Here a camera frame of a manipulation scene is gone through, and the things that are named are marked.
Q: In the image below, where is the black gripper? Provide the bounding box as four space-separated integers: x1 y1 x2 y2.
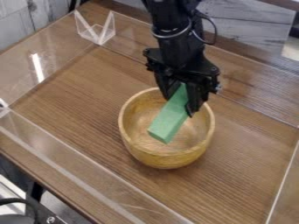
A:
143 29 221 116

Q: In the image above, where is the green rectangular block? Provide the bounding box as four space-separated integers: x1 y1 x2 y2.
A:
147 84 189 144

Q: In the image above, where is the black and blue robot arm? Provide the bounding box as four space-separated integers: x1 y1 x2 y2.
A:
142 0 221 116

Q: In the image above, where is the brown wooden bowl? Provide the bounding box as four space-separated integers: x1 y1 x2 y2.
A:
118 87 215 169

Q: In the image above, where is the clear acrylic barrier wall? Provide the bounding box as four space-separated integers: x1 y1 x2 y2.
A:
0 4 299 224

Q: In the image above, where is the clear acrylic corner bracket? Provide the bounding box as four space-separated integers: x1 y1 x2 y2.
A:
74 10 116 46

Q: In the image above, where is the black cable under table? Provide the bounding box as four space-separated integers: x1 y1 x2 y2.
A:
0 198 40 224

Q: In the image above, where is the black table leg bracket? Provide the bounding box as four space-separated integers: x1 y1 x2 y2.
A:
26 182 68 224

